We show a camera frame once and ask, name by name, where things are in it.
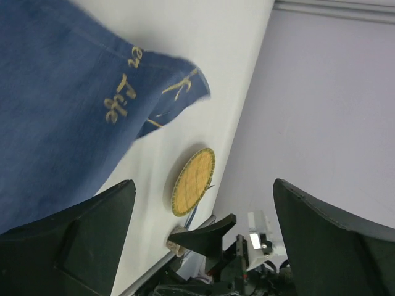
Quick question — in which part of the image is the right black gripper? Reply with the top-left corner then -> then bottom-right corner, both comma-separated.
151,214 -> 296,295

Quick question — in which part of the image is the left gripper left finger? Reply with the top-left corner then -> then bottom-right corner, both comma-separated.
1,180 -> 136,295

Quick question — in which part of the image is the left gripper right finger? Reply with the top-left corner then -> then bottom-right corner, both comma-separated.
273,179 -> 394,295

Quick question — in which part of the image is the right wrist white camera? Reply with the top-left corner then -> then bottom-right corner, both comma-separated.
246,210 -> 286,271

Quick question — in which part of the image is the small beige round cup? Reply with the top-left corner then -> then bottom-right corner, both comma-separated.
166,226 -> 187,257

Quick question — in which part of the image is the blue handled cutlery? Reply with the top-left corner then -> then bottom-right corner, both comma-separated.
184,185 -> 215,230

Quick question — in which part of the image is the blue placemat cloth gold pattern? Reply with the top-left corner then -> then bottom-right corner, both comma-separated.
1,1 -> 210,232

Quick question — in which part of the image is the yellow woven round coaster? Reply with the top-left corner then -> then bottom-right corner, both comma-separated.
171,147 -> 215,217

